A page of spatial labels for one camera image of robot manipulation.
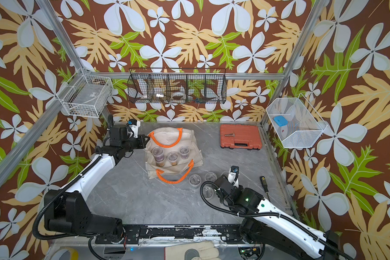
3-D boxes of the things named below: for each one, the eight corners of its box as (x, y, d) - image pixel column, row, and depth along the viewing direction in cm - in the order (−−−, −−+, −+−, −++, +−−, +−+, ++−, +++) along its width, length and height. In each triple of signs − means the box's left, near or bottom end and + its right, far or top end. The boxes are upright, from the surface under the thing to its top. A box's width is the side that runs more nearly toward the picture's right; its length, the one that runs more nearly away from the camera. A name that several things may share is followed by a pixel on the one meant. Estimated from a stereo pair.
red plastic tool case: (221, 151, 107) (222, 145, 102) (218, 130, 119) (219, 124, 114) (262, 151, 107) (265, 145, 102) (255, 130, 119) (258, 124, 114)
